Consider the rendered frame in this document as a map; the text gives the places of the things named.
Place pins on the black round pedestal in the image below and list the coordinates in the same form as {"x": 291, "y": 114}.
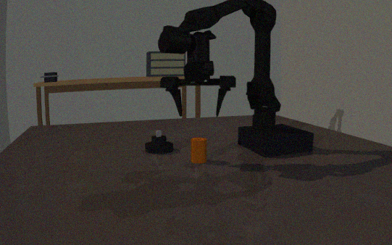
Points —
{"x": 159, "y": 145}

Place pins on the orange knob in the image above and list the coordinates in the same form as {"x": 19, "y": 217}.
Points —
{"x": 198, "y": 150}

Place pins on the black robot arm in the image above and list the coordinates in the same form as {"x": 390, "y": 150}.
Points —
{"x": 260, "y": 91}

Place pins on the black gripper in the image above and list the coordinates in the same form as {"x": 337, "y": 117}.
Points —
{"x": 171, "y": 84}

